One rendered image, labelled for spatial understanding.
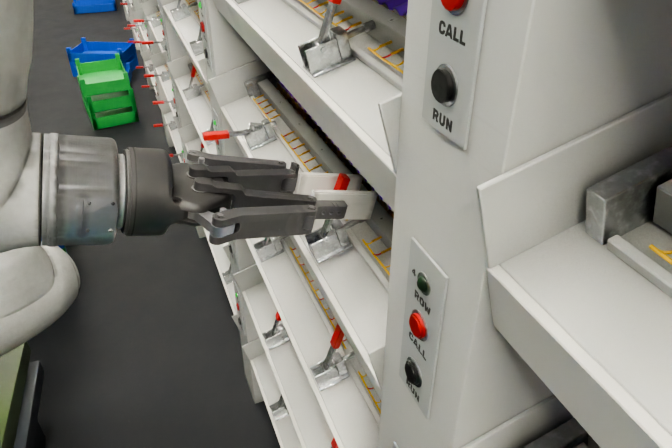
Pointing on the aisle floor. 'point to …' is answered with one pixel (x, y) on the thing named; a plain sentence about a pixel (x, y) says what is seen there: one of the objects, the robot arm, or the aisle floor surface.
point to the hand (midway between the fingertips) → (335, 196)
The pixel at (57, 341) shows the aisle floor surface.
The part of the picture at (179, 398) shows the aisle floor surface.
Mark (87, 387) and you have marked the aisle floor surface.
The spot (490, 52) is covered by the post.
